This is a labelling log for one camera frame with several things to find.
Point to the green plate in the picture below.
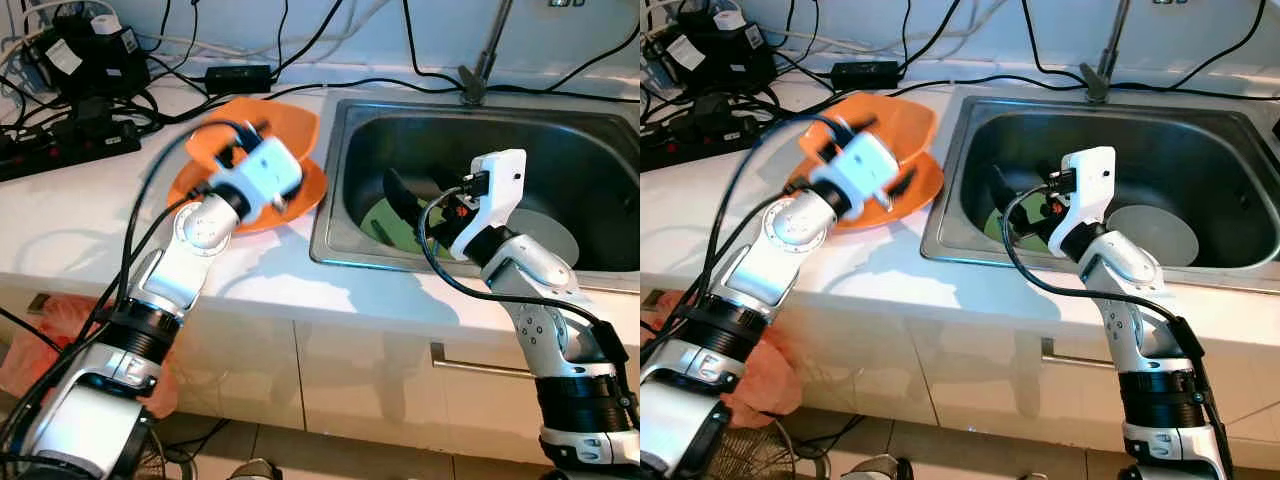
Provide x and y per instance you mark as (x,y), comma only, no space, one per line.
(380,235)
(998,232)

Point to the black charger with labels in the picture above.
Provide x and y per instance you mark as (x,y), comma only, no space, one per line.
(720,50)
(90,55)

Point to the metal faucet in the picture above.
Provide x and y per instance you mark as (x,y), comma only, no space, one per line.
(1097,85)
(475,88)

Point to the stainless steel sink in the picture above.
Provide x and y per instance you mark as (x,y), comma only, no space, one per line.
(1190,150)
(580,150)

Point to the red plastic bag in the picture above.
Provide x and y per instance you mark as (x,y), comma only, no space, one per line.
(20,370)
(770,370)

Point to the black power strip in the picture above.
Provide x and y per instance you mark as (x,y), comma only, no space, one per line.
(700,140)
(70,150)

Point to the orange plastic plate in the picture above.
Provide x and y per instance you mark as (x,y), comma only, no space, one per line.
(312,195)
(928,190)

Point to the small black power adapter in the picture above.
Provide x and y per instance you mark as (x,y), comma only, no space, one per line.
(868,74)
(240,78)

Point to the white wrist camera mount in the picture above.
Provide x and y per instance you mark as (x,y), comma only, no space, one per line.
(265,175)
(500,185)
(865,170)
(1090,185)

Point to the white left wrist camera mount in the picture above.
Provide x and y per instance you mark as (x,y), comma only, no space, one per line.
(865,170)
(265,175)

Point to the orange plastic bowl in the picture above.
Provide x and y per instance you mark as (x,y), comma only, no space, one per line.
(910,115)
(295,120)

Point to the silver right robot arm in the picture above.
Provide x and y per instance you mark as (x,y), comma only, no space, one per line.
(1125,265)
(530,275)

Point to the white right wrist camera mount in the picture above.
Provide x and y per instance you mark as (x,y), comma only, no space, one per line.
(500,185)
(1090,185)

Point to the grey plate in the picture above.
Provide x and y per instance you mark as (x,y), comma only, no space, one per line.
(1155,235)
(550,238)

